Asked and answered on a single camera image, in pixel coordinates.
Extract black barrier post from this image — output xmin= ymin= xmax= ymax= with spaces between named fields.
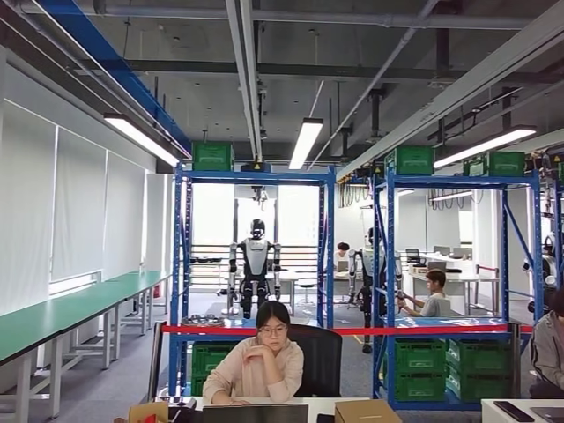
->
xmin=147 ymin=321 xmax=168 ymax=403
xmin=507 ymin=323 xmax=523 ymax=400

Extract round metal parts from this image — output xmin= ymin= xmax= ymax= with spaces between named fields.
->
xmin=181 ymin=314 xmax=227 ymax=328

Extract person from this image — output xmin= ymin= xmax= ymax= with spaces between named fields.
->
xmin=398 ymin=268 xmax=452 ymax=319
xmin=202 ymin=301 xmax=305 ymax=407
xmin=334 ymin=241 xmax=352 ymax=273
xmin=528 ymin=288 xmax=564 ymax=400

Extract silver black humanoid robot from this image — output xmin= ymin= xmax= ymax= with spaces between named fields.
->
xmin=227 ymin=219 xmax=282 ymax=320
xmin=347 ymin=227 xmax=405 ymax=355
xmin=522 ymin=232 xmax=559 ymax=315

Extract grey laptop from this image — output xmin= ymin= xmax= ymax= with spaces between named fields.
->
xmin=529 ymin=405 xmax=564 ymax=423
xmin=202 ymin=403 xmax=310 ymax=423

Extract blue steel shelving rack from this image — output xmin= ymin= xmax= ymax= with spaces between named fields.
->
xmin=551 ymin=174 xmax=564 ymax=288
xmin=169 ymin=166 xmax=337 ymax=399
xmin=371 ymin=167 xmax=544 ymax=411

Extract yellow carton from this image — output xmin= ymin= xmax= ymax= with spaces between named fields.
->
xmin=128 ymin=401 xmax=170 ymax=423

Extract white roller blind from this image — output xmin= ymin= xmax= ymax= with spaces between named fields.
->
xmin=103 ymin=150 xmax=147 ymax=281
xmin=0 ymin=100 xmax=59 ymax=316
xmin=51 ymin=126 xmax=108 ymax=283

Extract blue overhead beam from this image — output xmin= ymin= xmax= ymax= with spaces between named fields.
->
xmin=34 ymin=0 xmax=193 ymax=158

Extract grey overhead crane rail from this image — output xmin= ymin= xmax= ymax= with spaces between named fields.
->
xmin=225 ymin=0 xmax=264 ymax=163
xmin=337 ymin=0 xmax=564 ymax=181

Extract long ceiling light strip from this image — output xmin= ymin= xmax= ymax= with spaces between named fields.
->
xmin=433 ymin=124 xmax=538 ymax=171
xmin=103 ymin=113 xmax=181 ymax=169
xmin=288 ymin=117 xmax=325 ymax=172

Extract black office chair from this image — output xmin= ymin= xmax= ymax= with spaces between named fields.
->
xmin=285 ymin=323 xmax=344 ymax=400

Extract small cardboard box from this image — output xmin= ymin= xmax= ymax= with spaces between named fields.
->
xmin=334 ymin=399 xmax=403 ymax=423

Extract green top long table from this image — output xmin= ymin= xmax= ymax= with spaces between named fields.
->
xmin=105 ymin=269 xmax=174 ymax=338
xmin=0 ymin=279 xmax=130 ymax=423

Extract yellow hanging cable loops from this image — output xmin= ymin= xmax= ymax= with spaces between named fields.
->
xmin=337 ymin=179 xmax=371 ymax=210

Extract red barrier tape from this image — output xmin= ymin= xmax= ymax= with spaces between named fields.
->
xmin=162 ymin=324 xmax=535 ymax=338

